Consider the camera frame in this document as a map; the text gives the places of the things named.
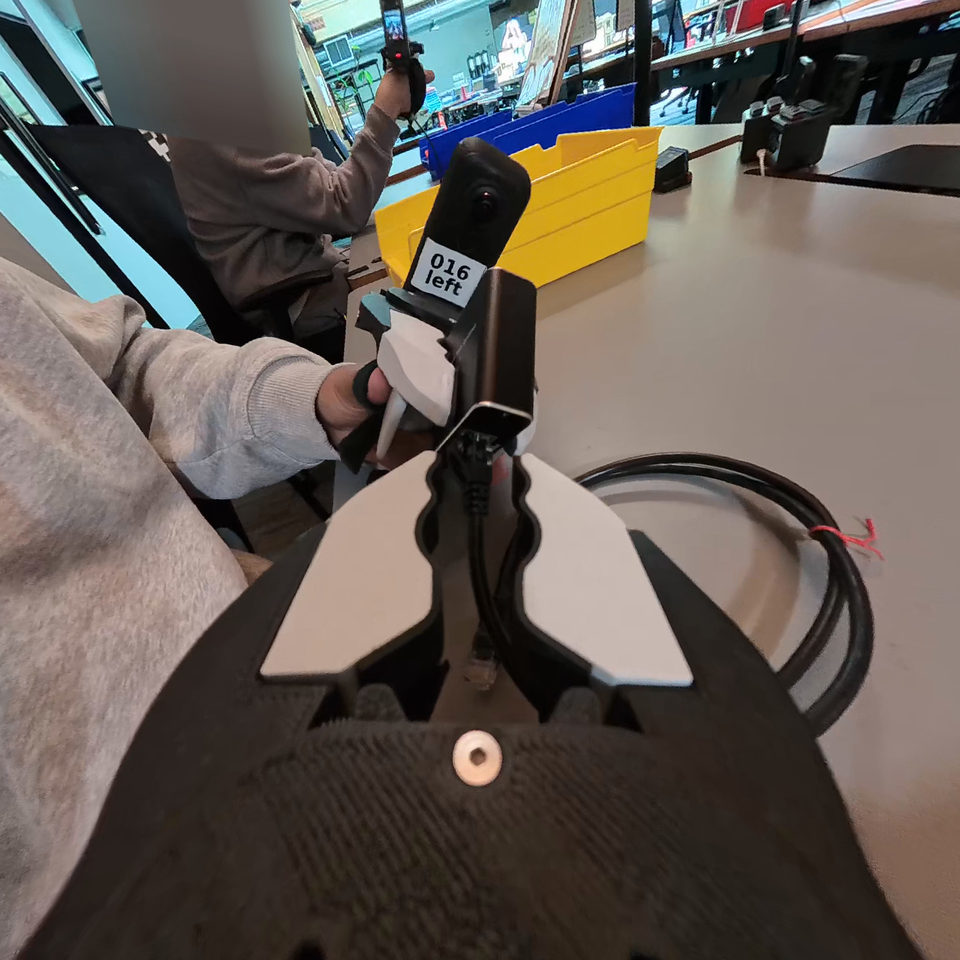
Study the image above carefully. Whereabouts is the black support pole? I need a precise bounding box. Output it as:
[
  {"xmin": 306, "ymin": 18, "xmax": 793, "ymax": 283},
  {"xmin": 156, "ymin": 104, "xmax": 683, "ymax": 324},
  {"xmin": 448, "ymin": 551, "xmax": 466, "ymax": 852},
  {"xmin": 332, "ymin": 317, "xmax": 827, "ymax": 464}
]
[{"xmin": 632, "ymin": 0, "xmax": 655, "ymax": 127}]

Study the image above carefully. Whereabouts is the blue plastic bin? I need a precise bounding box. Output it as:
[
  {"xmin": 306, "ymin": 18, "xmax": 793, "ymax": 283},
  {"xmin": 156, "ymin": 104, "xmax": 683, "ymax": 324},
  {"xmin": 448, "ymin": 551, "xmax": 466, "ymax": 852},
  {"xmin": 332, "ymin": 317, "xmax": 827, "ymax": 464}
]
[{"xmin": 420, "ymin": 82, "xmax": 639, "ymax": 183}]

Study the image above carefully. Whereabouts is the yellow plastic bin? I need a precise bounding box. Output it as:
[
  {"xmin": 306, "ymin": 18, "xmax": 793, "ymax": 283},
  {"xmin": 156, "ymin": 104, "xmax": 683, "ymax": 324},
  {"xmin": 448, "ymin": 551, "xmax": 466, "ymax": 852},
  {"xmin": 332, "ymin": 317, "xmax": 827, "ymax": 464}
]
[{"xmin": 373, "ymin": 126, "xmax": 665, "ymax": 290}]

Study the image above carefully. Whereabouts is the person's left hand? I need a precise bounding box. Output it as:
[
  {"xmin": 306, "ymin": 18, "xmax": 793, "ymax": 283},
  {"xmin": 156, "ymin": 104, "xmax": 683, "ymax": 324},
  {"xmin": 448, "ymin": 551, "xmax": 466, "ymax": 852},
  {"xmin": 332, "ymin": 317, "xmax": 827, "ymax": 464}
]
[{"xmin": 315, "ymin": 362, "xmax": 440, "ymax": 474}]

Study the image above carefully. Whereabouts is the wooden easel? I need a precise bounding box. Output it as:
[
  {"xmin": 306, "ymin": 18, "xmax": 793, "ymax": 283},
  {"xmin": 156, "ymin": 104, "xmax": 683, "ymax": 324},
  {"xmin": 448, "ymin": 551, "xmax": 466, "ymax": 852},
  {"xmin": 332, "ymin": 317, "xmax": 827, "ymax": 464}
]
[{"xmin": 517, "ymin": 0, "xmax": 601, "ymax": 106}]

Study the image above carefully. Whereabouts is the red twist tie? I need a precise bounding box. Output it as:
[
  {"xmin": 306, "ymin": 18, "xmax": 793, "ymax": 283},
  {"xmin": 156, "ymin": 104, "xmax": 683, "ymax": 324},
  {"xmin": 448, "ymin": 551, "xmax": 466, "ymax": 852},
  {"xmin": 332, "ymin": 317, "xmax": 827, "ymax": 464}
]
[{"xmin": 808, "ymin": 517, "xmax": 886, "ymax": 562}]

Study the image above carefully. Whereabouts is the black ethernet cable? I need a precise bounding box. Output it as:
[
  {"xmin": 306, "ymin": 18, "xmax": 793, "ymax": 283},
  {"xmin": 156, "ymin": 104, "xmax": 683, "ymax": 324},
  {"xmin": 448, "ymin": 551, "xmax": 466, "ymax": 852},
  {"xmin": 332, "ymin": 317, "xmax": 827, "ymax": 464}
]
[{"xmin": 448, "ymin": 431, "xmax": 875, "ymax": 736}]

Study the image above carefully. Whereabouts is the black chair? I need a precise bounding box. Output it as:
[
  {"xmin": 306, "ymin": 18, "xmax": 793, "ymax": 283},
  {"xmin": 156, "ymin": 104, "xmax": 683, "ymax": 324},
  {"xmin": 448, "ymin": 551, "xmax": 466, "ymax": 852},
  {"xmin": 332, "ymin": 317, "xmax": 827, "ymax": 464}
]
[{"xmin": 22, "ymin": 123, "xmax": 249, "ymax": 346}]

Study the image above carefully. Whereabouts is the person's left forearm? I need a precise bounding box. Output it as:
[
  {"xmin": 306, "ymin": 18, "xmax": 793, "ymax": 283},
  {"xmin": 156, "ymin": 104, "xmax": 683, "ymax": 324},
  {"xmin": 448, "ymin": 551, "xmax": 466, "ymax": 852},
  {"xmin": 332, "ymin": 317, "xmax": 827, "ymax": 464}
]
[{"xmin": 112, "ymin": 292, "xmax": 354, "ymax": 500}]

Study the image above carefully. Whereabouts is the small black charger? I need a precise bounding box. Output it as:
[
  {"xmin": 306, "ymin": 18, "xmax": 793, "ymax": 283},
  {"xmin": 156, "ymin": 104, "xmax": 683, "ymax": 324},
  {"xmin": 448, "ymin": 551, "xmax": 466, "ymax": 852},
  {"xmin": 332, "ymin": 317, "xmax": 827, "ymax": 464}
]
[{"xmin": 654, "ymin": 146, "xmax": 693, "ymax": 195}]

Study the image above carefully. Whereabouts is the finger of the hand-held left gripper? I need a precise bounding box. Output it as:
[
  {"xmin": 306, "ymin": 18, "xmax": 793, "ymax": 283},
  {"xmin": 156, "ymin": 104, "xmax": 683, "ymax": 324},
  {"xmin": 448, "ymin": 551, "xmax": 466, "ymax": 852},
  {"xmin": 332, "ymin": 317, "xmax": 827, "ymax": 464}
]
[
  {"xmin": 512, "ymin": 381, "xmax": 541, "ymax": 457},
  {"xmin": 376, "ymin": 315, "xmax": 459, "ymax": 426}
]

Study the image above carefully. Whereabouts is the wooden top table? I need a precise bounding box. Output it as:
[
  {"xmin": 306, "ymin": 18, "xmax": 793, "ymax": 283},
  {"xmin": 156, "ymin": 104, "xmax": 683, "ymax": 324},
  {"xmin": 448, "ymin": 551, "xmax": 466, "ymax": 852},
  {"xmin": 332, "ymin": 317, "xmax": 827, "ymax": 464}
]
[{"xmin": 651, "ymin": 0, "xmax": 960, "ymax": 125}]

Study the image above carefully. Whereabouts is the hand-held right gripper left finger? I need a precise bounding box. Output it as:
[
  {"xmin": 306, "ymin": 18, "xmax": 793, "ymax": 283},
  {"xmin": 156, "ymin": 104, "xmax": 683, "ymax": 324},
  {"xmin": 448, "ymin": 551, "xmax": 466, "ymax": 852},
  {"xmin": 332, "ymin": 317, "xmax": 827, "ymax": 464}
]
[{"xmin": 258, "ymin": 450, "xmax": 445, "ymax": 690}]

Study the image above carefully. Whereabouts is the black desktop device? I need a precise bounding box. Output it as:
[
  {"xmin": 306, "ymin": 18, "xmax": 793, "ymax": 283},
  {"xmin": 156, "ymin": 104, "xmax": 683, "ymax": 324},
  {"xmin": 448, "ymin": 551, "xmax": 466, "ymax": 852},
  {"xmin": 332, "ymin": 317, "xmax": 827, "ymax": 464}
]
[{"xmin": 738, "ymin": 54, "xmax": 871, "ymax": 175}]

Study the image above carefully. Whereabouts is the black desk cover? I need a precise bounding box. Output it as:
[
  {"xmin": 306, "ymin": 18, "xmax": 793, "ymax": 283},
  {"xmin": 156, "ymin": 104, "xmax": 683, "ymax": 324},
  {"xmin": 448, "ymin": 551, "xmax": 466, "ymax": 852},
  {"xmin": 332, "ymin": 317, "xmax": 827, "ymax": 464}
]
[{"xmin": 828, "ymin": 142, "xmax": 960, "ymax": 200}]

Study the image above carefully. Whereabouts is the black ethernet adapter box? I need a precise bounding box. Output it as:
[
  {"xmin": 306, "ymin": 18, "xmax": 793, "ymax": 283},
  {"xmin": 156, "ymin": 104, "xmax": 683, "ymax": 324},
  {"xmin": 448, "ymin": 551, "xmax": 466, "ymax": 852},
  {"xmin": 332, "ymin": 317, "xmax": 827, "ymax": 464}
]
[{"xmin": 435, "ymin": 270, "xmax": 539, "ymax": 455}]

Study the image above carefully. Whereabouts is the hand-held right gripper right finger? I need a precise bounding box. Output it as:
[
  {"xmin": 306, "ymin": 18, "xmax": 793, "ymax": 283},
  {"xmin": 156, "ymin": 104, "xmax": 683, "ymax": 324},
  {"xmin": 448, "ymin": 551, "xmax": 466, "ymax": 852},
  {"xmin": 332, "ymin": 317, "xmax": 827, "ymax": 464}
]
[{"xmin": 512, "ymin": 453, "xmax": 696, "ymax": 689}]

